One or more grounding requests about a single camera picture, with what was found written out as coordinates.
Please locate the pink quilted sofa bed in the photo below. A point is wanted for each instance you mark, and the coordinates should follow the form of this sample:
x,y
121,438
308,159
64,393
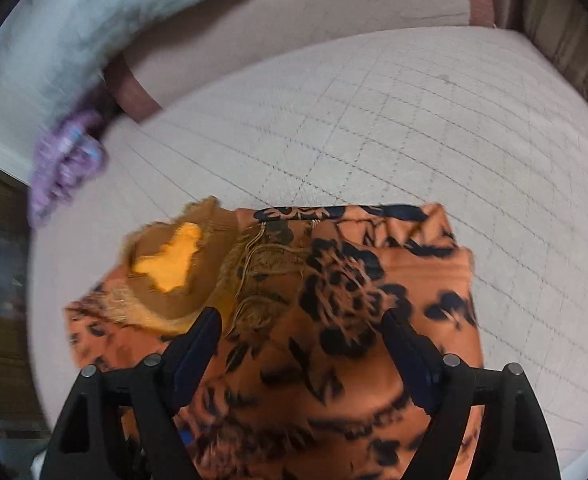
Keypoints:
x,y
374,135

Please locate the striped beige sofa cushion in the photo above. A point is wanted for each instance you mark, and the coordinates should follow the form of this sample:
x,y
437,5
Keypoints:
x,y
564,35

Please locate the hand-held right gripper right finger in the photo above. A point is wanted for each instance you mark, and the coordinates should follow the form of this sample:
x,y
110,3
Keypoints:
x,y
414,365

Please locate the grey fluffy blanket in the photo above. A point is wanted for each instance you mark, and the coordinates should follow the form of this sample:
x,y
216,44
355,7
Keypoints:
x,y
99,20

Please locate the brown fuzzy cloth yellow patch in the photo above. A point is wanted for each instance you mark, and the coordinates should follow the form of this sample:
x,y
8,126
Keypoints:
x,y
209,280

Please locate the orange black floral garment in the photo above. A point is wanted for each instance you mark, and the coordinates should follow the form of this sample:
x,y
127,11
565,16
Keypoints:
x,y
324,400

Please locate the purple printed cloth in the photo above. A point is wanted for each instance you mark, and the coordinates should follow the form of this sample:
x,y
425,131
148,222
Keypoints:
x,y
64,170

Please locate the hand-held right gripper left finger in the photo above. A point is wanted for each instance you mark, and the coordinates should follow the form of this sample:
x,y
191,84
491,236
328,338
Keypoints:
x,y
199,355

